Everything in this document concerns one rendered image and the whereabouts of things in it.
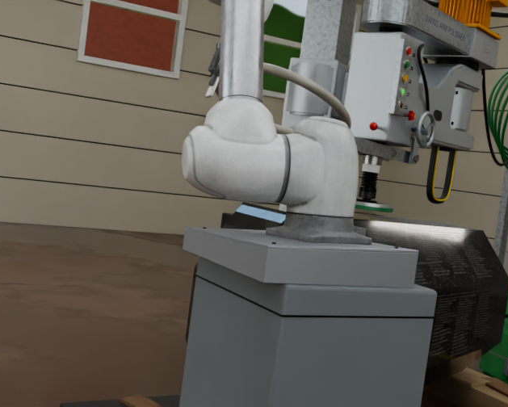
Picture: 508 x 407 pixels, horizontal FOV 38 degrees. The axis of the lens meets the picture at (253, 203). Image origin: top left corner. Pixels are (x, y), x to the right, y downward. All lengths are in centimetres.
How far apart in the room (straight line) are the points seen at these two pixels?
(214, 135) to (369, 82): 144
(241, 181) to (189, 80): 754
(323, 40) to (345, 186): 213
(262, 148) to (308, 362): 45
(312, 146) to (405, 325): 43
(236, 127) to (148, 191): 742
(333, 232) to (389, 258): 14
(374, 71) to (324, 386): 165
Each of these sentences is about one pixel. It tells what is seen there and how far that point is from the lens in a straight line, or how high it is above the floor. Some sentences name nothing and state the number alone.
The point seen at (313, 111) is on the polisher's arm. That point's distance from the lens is 357.
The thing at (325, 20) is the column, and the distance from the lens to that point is 371.
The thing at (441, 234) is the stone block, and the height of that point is 84.
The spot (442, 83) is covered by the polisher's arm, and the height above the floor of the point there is 146.
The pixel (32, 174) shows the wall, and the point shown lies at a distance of 850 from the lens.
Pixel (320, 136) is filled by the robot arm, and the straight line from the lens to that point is 160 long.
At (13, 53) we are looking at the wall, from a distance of 845.
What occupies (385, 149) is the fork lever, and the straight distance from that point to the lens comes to 294.
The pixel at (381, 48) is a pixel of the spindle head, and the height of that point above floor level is 152.
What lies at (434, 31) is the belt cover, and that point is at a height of 164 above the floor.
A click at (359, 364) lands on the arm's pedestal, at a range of 157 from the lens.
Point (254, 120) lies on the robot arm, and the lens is 158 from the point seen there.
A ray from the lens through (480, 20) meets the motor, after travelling 358.
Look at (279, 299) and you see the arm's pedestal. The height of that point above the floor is 77.
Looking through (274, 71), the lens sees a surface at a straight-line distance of 222.
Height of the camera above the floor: 103
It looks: 3 degrees down
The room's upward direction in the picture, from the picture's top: 8 degrees clockwise
